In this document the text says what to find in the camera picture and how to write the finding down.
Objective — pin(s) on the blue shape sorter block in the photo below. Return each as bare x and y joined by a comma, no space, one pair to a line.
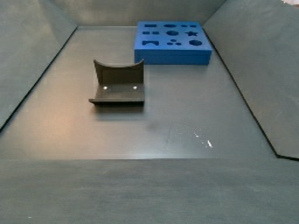
171,43

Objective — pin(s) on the black curved holder bracket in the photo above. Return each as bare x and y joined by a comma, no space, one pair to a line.
120,84

